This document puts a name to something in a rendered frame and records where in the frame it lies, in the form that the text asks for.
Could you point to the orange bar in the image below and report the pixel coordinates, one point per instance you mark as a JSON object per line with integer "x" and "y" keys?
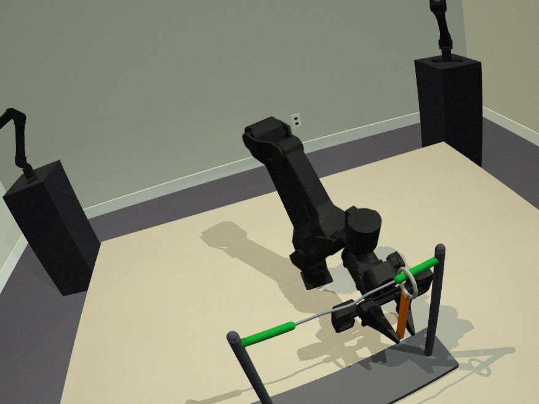
{"x": 404, "y": 304}

